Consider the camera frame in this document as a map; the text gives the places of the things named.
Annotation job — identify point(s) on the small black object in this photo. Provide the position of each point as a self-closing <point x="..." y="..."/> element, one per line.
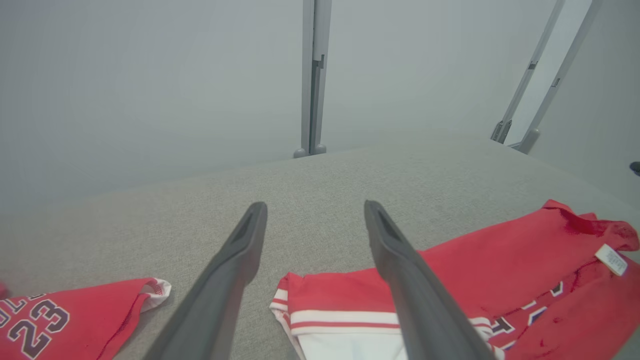
<point x="635" y="168"/>

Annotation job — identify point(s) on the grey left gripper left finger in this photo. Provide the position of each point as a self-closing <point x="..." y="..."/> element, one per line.
<point x="215" y="310"/>

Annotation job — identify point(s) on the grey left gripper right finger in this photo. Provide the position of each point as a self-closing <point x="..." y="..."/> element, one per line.
<point x="425" y="320"/>

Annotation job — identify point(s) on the red jersey with white sleeves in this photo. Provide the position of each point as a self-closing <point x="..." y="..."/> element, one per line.
<point x="500" y="270"/>

